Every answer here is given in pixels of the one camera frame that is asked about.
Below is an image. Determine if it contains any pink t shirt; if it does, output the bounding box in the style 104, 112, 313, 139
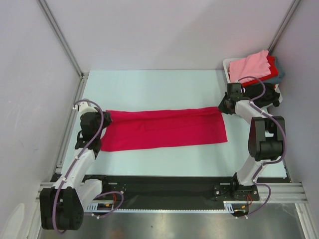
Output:
229, 50, 270, 83

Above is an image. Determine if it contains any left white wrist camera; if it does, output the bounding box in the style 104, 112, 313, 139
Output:
73, 102, 98, 115

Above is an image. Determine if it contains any white plastic tray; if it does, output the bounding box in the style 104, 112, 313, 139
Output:
223, 58, 282, 103

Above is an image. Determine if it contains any magenta t shirt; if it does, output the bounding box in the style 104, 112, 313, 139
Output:
101, 107, 227, 152

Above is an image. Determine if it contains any black t shirt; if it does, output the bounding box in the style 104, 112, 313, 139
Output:
243, 83, 280, 108

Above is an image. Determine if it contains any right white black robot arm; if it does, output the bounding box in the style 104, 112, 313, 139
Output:
218, 83, 287, 200

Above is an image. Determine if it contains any grey blue t shirt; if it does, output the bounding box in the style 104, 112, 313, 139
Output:
265, 57, 285, 85

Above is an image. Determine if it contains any left side aluminium rail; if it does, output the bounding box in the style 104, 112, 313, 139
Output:
53, 72, 89, 174

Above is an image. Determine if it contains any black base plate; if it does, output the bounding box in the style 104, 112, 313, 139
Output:
49, 174, 292, 210

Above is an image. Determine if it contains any red t shirt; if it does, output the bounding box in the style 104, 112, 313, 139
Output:
241, 55, 279, 87

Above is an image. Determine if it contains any right aluminium corner post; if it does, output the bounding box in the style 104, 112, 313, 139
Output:
268, 0, 303, 55

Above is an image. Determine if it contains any aluminium corner post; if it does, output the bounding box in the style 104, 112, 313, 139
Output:
36, 0, 84, 79
268, 0, 303, 55

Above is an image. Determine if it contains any white slotted cable duct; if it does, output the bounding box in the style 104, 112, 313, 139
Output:
84, 201, 248, 215

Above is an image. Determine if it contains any left aluminium corner post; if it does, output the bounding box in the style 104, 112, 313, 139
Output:
36, 0, 84, 79

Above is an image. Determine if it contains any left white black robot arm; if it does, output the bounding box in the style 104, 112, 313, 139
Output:
39, 112, 112, 233

